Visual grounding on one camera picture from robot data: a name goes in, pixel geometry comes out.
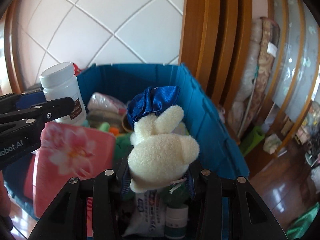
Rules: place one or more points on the cream plush bunny blue scrunchie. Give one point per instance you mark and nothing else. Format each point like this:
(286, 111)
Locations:
(159, 157)

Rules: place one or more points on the blue plastic storage bin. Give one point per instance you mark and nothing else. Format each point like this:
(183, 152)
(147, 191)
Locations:
(221, 154)

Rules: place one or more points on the wooden door frame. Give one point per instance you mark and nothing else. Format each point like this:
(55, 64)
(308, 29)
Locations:
(214, 45)

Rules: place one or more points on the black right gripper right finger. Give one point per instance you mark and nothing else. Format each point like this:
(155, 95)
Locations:
(228, 209)

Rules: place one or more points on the red bear-face case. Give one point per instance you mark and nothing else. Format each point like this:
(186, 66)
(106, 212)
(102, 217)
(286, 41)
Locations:
(77, 70)

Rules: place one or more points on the pink floral tissue pack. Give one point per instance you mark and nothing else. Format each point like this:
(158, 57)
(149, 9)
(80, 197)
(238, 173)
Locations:
(66, 151)

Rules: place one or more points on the white bottle teal label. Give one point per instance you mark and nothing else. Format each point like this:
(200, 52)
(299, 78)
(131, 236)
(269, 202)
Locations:
(176, 220)

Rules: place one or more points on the folded quilts stack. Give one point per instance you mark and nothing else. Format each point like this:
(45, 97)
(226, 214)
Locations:
(262, 52)

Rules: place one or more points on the clear wrapped white pad pack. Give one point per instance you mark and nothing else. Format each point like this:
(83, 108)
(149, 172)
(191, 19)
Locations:
(107, 103)

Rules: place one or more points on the white tissue pack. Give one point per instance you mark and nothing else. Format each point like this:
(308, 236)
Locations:
(148, 219)

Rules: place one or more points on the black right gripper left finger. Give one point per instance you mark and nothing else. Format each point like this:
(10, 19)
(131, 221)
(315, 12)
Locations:
(66, 216)

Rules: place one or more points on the white pill bottle brown label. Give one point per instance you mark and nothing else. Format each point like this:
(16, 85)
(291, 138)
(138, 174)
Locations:
(59, 81)

